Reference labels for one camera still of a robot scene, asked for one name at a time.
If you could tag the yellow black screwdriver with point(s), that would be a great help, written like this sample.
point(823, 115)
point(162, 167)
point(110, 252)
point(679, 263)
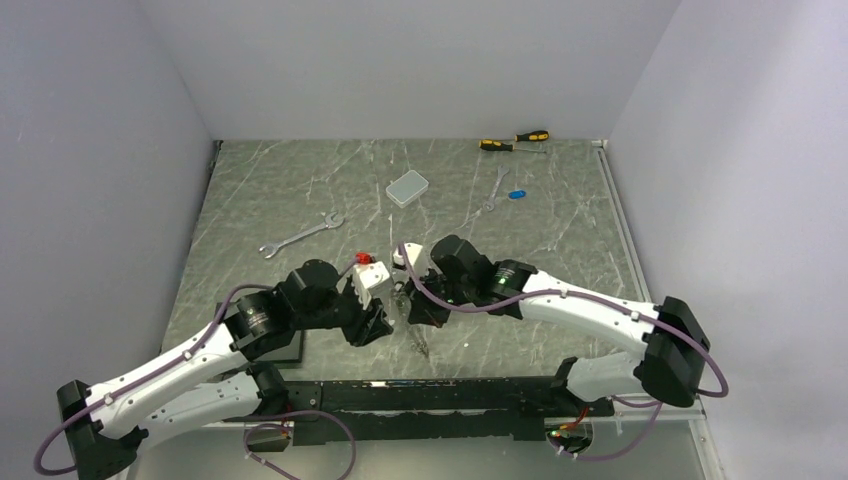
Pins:
point(499, 146)
point(534, 136)

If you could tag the small silver wrench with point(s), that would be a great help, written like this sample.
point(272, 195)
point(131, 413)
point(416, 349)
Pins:
point(489, 204)

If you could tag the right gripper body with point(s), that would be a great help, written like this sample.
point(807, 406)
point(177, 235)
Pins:
point(434, 311)

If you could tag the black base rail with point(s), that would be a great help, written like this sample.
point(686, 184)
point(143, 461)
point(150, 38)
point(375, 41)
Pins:
point(520, 408)

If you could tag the large silver wrench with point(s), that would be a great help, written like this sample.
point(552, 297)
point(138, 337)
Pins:
point(331, 221)

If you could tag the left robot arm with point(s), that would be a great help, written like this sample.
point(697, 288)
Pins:
point(218, 373)

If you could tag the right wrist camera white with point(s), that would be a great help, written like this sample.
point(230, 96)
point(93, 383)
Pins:
point(413, 254)

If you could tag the clear plastic box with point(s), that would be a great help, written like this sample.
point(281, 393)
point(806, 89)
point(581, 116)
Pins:
point(407, 188)

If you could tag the upper yellow black screwdriver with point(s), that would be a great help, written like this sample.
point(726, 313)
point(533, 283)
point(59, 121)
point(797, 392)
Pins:
point(534, 136)

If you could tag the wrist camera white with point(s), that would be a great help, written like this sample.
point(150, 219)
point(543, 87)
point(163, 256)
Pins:
point(413, 254)
point(371, 280)

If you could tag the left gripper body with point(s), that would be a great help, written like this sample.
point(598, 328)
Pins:
point(353, 322)

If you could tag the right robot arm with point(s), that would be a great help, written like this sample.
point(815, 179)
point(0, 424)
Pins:
point(662, 351)

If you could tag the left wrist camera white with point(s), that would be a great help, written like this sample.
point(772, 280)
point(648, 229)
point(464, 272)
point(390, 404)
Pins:
point(371, 280)

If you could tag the lower yellow black screwdriver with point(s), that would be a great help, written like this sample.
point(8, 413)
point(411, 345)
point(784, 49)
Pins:
point(499, 146)

